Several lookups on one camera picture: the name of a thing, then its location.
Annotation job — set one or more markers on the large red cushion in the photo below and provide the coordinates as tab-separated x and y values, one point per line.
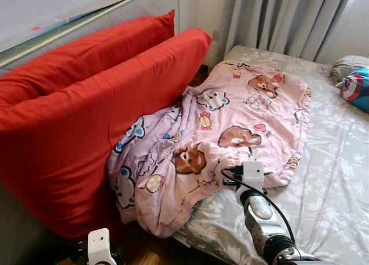
69	150
86	57

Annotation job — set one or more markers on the grey floral bed sheet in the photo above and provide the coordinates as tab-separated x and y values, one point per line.
334	173

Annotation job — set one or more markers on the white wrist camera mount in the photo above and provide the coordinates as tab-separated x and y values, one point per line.
99	245
253	171

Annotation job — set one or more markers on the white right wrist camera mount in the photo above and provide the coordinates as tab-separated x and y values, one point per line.
253	171

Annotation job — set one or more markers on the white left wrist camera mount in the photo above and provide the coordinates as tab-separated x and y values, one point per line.
99	245

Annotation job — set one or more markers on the red striped bolster pillow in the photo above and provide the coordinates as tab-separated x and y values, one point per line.
357	89

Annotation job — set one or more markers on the grey pleated curtain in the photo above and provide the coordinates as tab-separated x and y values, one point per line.
277	17

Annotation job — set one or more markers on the pink cartoon print blanket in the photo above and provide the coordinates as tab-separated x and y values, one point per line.
242	115

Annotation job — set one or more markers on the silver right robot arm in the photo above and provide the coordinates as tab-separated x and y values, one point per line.
259	213

